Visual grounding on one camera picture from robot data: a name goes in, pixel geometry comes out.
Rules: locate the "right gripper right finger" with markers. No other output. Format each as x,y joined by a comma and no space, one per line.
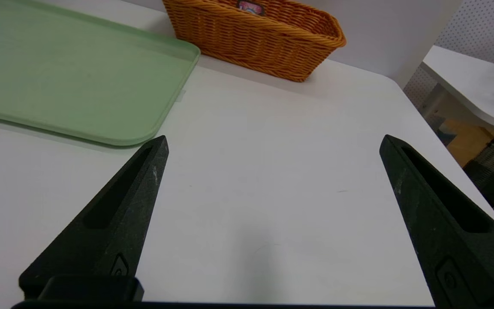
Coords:
448,231

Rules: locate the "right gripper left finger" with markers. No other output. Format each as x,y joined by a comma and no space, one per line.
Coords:
109,227

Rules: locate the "small black drink carton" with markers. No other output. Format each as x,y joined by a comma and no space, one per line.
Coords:
250,7

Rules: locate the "orange wicker basket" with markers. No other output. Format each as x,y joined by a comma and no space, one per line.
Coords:
255,40

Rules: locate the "white side table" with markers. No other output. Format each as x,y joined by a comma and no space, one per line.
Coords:
470,86

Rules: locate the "light green plastic tray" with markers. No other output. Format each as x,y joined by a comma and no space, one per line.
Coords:
67,73

